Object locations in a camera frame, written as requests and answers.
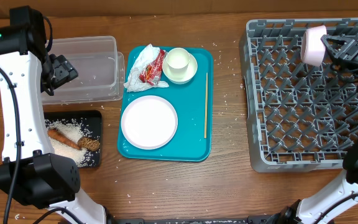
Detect orange carrot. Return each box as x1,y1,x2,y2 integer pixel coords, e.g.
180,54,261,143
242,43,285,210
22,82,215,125
47,129,81,150

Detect large white plate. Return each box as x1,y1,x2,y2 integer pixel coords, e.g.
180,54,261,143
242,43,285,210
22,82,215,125
121,95,178,150

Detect clear plastic bin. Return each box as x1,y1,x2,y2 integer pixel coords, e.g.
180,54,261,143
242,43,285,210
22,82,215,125
42,36,126,105

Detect pile of white rice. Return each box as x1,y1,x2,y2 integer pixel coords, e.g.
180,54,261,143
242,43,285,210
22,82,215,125
45,119,100,167

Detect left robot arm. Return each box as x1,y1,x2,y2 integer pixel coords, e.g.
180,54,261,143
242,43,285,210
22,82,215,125
0,6,114,223

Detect white bowl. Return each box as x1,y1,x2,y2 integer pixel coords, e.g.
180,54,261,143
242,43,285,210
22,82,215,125
300,26,327,67

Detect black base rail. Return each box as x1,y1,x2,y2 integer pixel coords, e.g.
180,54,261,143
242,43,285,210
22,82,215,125
113,215,271,224

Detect black plastic tray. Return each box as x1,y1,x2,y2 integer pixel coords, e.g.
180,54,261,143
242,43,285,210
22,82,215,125
44,110,103,168

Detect white cup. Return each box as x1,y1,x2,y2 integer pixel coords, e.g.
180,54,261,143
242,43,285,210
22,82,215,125
167,48,190,77

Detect white saucer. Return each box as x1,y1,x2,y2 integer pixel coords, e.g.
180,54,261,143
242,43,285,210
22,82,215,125
162,54,198,85

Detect wooden chopstick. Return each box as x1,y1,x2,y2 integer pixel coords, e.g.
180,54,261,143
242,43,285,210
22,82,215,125
204,72,208,139

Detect crumpled white napkin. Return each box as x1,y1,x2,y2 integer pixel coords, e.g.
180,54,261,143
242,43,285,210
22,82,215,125
124,44,169,92

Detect teal serving tray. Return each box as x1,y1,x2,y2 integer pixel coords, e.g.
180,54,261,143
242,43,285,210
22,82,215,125
117,48,214,162

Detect red snack wrapper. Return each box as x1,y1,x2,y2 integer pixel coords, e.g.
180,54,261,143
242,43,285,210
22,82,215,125
139,50,167,86

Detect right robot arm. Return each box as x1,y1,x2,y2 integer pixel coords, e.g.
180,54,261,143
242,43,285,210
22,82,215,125
266,26,358,223

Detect grey dishwasher rack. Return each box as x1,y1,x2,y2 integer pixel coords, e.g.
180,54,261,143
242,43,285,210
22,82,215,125
239,18,358,172

